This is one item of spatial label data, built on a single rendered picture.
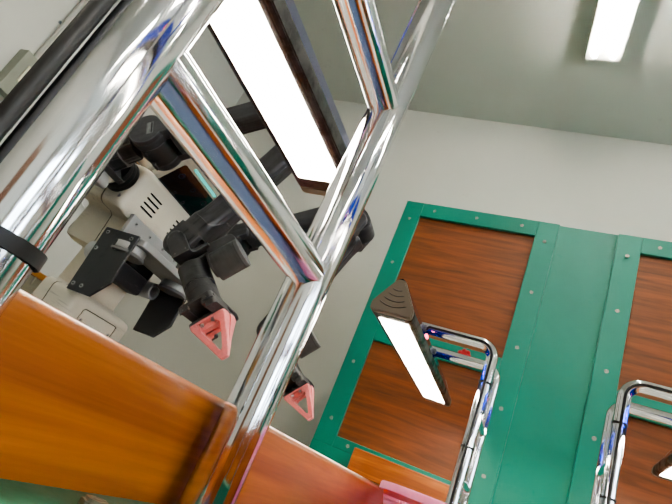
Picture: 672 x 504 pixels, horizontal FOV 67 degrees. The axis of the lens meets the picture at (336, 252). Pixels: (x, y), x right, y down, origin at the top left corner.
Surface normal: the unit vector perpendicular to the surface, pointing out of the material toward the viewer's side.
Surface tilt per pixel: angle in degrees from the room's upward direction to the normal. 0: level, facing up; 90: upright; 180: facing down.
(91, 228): 90
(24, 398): 90
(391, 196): 90
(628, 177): 90
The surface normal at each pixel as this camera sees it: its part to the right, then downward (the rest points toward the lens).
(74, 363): 0.88, 0.19
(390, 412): -0.30, -0.50
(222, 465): 0.11, -0.37
